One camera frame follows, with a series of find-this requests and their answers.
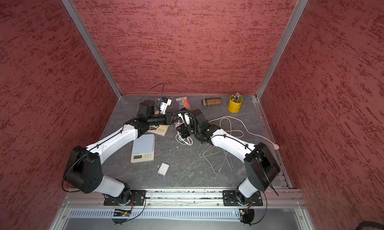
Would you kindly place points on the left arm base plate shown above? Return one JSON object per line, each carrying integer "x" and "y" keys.
{"x": 127, "y": 198}

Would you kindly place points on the rainbow marker pack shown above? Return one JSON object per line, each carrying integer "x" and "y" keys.
{"x": 182, "y": 102}

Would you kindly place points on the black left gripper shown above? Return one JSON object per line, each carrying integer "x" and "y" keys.
{"x": 168, "y": 118}

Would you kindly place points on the aluminium corner post left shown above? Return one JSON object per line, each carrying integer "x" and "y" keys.
{"x": 79, "y": 23}

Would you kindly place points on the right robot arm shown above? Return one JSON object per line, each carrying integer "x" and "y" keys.
{"x": 260, "y": 164}

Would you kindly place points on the aluminium corner post right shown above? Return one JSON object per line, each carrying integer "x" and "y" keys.
{"x": 289, "y": 29}

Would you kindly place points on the blue top electronic scale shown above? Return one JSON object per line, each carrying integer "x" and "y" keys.
{"x": 143, "y": 149}

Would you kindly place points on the plaid pencil case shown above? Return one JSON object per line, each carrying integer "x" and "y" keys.
{"x": 211, "y": 101}

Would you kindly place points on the white square charger block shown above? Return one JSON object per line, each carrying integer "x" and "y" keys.
{"x": 163, "y": 169}

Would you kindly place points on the yellow pen holder cup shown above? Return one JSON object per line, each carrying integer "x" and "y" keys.
{"x": 235, "y": 102}

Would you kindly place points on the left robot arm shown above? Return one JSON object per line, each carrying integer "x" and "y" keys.
{"x": 84, "y": 166}

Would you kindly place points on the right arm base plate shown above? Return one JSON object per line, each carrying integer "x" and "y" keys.
{"x": 235, "y": 198}

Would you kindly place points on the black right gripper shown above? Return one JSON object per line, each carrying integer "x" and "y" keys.
{"x": 182, "y": 125}

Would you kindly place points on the aluminium corner post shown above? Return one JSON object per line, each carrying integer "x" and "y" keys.
{"x": 79, "y": 23}
{"x": 289, "y": 29}

